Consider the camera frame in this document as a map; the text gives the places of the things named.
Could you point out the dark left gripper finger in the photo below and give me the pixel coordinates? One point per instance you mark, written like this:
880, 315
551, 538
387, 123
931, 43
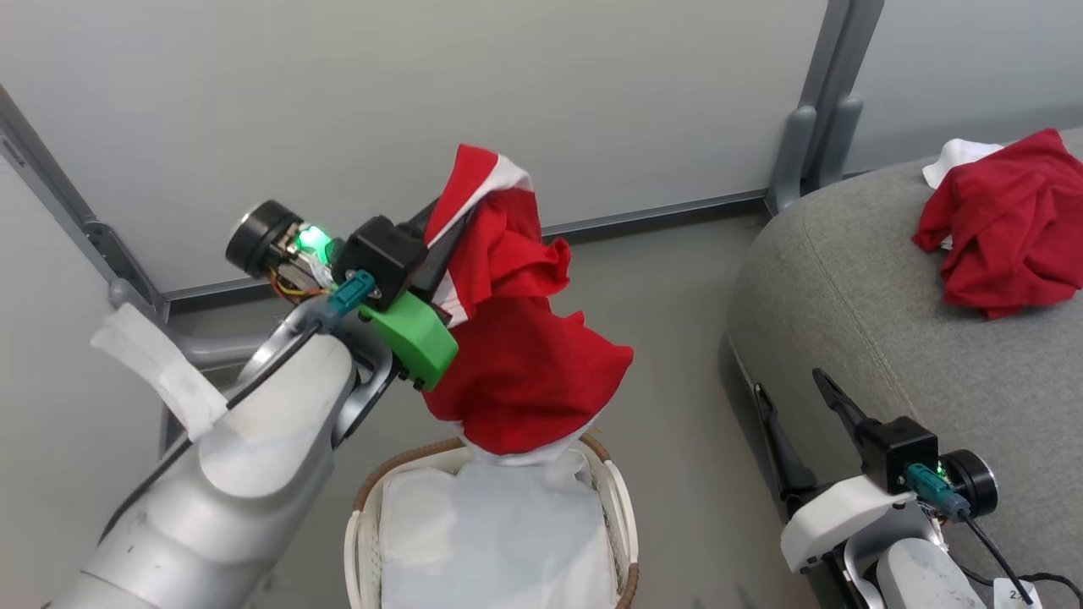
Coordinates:
423, 222
442, 258

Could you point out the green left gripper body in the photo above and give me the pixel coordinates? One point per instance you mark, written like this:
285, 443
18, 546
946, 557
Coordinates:
415, 338

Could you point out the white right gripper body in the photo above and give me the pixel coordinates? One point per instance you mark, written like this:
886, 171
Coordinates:
833, 516

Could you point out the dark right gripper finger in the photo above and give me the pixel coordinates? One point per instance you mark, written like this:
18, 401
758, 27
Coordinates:
839, 402
783, 452

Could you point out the red garment with white trim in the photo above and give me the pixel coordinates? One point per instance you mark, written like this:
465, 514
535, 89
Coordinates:
516, 355

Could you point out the plain red shirt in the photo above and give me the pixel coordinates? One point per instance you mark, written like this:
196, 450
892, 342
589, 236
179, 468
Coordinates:
1011, 228

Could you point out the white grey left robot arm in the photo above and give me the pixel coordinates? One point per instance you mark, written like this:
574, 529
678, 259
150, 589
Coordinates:
254, 474

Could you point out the grey fabric sofa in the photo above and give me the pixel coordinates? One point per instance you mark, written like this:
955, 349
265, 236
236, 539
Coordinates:
888, 296

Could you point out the white paper tag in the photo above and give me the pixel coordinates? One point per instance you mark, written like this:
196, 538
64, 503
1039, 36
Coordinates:
1017, 594

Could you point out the white laundry basket brown rim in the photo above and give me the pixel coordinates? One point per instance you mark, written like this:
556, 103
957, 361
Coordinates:
364, 533

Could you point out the grey curved partition foot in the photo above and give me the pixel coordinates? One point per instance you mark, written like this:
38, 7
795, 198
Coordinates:
211, 347

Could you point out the white cloth basket liner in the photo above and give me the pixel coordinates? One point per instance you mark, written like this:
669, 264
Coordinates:
499, 533

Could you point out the grey tubular partition foot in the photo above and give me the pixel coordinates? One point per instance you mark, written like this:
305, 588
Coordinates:
791, 156
839, 139

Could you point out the white tape strip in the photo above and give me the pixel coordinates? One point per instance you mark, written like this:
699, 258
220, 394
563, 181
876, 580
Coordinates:
161, 368

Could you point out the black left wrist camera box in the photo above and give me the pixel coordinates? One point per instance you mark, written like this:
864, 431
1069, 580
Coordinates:
385, 254

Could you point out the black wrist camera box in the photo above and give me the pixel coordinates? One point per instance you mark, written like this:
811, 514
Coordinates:
898, 452
385, 254

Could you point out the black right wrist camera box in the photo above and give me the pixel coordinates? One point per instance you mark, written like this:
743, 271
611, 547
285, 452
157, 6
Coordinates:
898, 452

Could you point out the grey partition bottom rail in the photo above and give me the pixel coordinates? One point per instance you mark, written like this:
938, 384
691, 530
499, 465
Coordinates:
660, 211

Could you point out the grey double partition post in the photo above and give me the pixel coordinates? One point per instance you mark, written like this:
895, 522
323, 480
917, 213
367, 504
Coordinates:
833, 59

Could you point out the grey partition post with bracket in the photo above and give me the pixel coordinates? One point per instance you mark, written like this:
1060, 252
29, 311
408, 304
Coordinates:
59, 194

